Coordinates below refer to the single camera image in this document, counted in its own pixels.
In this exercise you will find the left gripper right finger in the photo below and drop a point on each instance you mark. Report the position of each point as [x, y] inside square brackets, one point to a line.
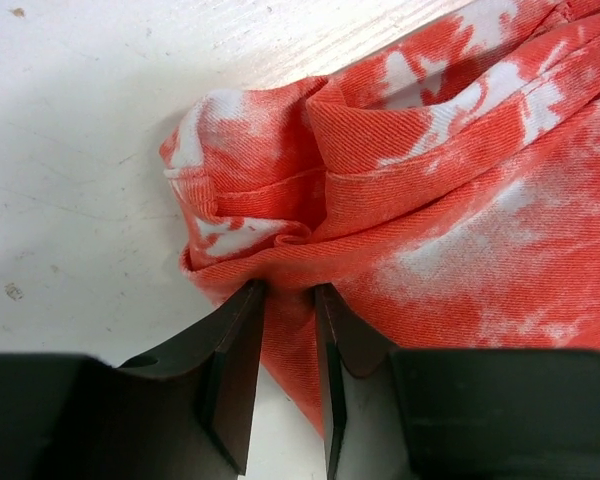
[396, 413]

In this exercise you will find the red white patterned trousers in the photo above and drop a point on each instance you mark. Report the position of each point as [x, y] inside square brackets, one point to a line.
[448, 186]

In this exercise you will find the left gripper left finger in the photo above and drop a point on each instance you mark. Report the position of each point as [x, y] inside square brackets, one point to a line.
[181, 410]

